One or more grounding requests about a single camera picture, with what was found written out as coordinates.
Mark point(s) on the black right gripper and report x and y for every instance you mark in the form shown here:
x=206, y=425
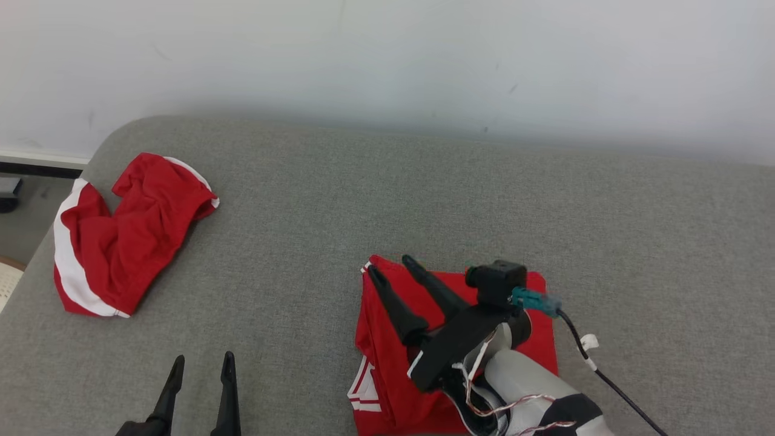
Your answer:
x=454, y=345

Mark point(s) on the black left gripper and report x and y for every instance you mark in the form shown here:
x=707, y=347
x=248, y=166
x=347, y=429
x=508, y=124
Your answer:
x=142, y=429

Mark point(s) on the red jersey with black lettering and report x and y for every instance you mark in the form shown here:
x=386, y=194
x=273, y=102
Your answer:
x=387, y=375

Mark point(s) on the red shorts with white stripe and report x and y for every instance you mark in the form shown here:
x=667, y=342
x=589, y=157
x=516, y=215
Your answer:
x=127, y=242

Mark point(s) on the cream woven mat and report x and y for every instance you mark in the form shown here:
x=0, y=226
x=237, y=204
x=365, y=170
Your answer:
x=7, y=284

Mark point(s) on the dark grey floor object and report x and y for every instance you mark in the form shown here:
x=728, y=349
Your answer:
x=7, y=194

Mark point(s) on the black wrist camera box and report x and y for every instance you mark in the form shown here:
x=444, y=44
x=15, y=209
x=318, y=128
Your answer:
x=499, y=278

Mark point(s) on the white wall baseboard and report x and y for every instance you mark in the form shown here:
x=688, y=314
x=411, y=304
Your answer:
x=36, y=157

